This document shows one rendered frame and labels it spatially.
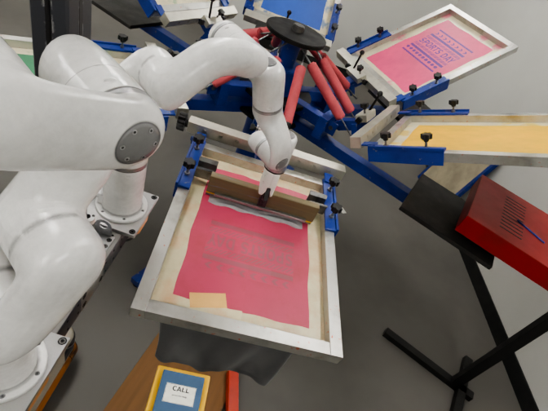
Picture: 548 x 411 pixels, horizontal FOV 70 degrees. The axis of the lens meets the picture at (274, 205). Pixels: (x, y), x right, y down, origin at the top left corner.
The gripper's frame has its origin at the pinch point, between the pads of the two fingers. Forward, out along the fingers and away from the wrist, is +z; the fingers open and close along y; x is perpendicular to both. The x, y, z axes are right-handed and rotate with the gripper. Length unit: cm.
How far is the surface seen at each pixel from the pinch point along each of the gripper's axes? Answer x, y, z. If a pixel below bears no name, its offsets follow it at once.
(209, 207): -17.6, 6.6, 4.8
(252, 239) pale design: -0.7, 15.8, 5.2
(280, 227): 8.8, 6.5, 5.7
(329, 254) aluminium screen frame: 26.1, 16.0, 2.4
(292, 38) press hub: -2, -79, -30
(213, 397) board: 7, 33, 99
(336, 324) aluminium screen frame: 27, 43, 2
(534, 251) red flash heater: 113, -6, -6
